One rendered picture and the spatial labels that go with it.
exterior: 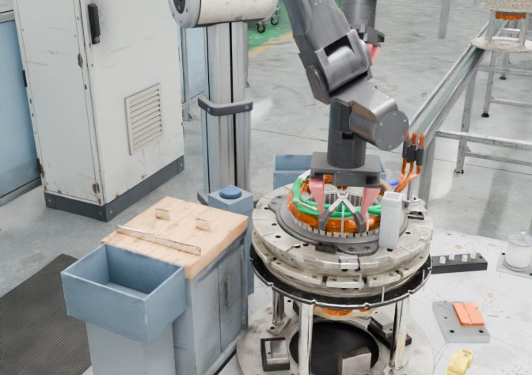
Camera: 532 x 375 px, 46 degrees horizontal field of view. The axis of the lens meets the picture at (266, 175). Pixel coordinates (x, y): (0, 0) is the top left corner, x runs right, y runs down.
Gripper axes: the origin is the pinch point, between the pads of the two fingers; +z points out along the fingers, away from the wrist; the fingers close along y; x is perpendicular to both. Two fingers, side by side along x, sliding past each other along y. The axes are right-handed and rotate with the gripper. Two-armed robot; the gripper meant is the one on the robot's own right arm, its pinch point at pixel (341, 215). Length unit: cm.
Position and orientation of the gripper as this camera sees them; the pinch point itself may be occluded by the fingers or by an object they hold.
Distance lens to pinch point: 98.1
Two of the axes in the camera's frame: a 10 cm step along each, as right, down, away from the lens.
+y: 9.9, 0.6, -1.0
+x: 1.2, -4.1, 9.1
